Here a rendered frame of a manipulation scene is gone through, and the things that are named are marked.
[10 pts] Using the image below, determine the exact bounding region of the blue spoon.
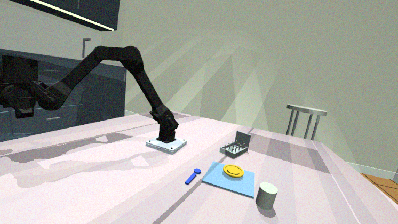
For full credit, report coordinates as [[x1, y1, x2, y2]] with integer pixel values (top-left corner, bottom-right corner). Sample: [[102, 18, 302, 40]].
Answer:
[[185, 169, 201, 185]]

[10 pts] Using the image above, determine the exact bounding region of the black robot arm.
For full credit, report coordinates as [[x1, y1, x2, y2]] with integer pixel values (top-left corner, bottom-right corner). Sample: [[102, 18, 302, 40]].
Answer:
[[0, 45, 179, 143]]

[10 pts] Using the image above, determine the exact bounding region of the yellow plate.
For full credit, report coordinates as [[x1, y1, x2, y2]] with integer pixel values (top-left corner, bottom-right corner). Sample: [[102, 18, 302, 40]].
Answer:
[[223, 165, 244, 178]]

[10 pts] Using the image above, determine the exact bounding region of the grey cylinder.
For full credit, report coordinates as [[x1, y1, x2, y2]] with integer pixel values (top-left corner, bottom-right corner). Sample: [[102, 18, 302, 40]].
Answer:
[[256, 182, 278, 210]]

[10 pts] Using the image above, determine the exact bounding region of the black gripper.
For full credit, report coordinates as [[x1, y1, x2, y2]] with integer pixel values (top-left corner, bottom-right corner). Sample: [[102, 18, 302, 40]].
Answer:
[[0, 84, 14, 108]]

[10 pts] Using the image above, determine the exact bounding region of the light blue flat mat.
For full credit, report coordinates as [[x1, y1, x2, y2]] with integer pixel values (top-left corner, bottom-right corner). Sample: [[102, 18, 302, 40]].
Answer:
[[202, 162, 255, 199]]

